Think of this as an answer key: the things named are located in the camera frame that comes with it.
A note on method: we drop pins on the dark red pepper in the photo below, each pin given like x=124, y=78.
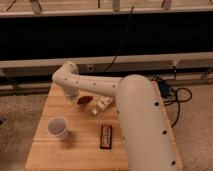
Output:
x=84, y=100

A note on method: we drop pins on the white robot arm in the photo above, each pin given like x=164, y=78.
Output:
x=141, y=116

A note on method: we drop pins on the white plastic bottle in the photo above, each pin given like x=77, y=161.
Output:
x=102, y=105

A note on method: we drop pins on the wooden board table top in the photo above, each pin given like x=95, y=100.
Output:
x=81, y=150

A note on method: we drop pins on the metal rail frame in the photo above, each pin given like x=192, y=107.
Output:
x=120, y=64

